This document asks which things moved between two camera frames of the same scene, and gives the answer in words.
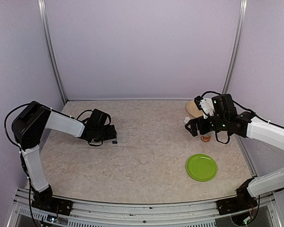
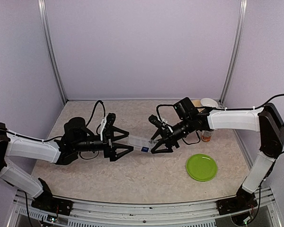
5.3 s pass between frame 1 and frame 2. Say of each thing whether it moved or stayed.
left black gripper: moved
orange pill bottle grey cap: stayed
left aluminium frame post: stayed
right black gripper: moved
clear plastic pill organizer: moved
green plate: stayed
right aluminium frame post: stayed
